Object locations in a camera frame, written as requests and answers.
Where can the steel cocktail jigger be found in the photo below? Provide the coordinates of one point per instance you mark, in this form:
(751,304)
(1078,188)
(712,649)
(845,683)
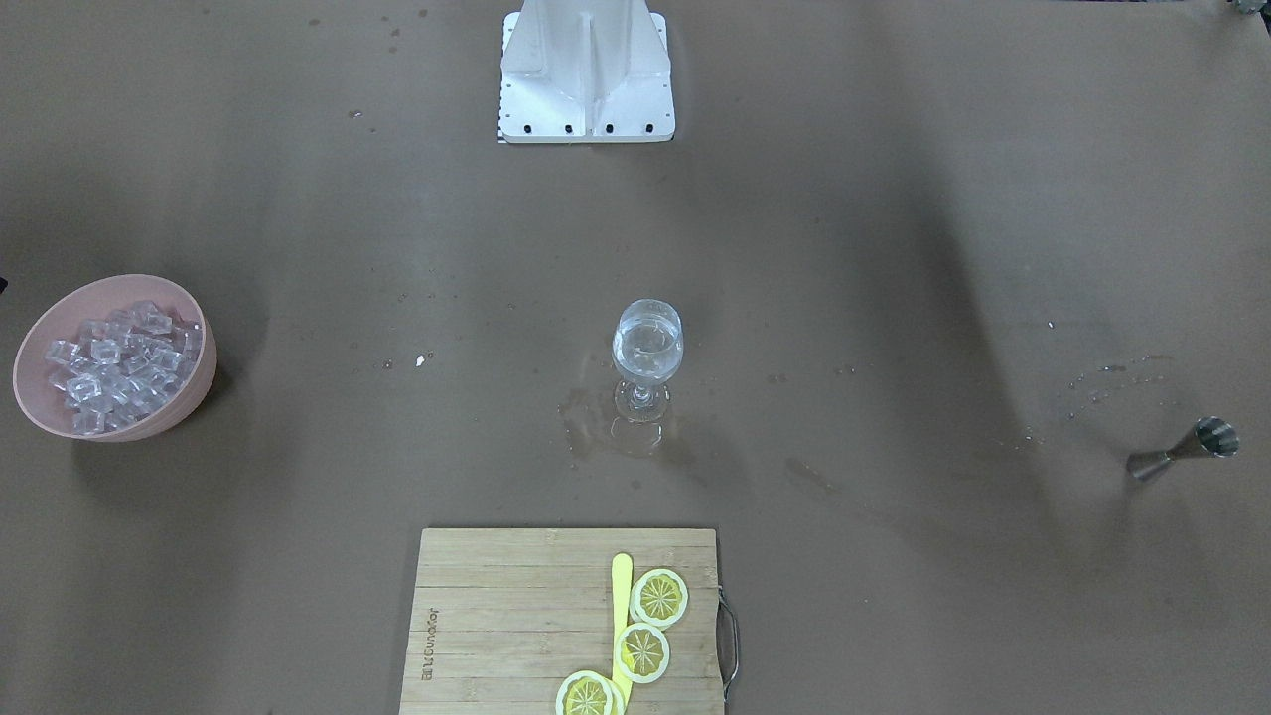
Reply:
(1209,437)

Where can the clear wine glass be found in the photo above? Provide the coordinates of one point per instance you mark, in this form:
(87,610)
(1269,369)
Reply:
(647,349)

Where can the pile of clear ice cubes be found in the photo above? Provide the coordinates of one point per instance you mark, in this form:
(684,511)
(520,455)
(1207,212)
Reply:
(119,371)

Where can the lemon slice far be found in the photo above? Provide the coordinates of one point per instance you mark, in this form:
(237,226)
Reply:
(659,598)

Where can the lemon slice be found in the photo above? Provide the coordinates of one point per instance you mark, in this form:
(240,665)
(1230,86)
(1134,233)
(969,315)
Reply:
(659,598)
(642,653)
(586,692)

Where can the bamboo cutting board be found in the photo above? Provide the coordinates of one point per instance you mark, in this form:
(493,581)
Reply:
(501,616)

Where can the lemon slice middle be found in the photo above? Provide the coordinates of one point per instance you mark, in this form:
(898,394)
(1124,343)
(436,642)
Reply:
(642,653)

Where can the lemon slice near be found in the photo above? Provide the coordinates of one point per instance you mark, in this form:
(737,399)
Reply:
(586,692)

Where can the pink bowl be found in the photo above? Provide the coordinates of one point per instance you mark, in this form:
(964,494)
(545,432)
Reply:
(41,403)

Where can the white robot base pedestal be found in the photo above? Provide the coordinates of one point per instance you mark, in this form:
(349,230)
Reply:
(585,72)

